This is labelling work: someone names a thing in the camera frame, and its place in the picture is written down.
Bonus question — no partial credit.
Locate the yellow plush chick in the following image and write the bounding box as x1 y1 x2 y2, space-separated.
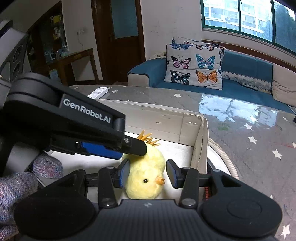
122 131 166 199

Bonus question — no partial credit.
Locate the hand in knitted glove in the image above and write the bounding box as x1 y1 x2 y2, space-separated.
1 153 63 240

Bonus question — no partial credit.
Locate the white cardboard box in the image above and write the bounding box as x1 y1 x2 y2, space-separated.
48 99 209 202

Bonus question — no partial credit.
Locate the dark wooden side table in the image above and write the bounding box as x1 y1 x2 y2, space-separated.
54 48 100 86

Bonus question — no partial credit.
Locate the white remote control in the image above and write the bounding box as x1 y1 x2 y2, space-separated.
88 87 109 99

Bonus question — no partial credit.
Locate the butterfly print pillow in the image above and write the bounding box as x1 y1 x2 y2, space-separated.
164 37 225 90

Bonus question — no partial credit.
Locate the blue sofa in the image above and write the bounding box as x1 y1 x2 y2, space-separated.
128 50 295 113

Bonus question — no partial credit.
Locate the dark wooden door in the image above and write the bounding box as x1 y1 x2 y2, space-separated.
91 1 145 84

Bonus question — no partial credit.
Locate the beige cushion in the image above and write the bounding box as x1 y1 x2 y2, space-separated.
271 64 296 108

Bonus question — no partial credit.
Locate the green framed window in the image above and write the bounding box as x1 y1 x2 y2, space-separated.
200 0 295 55

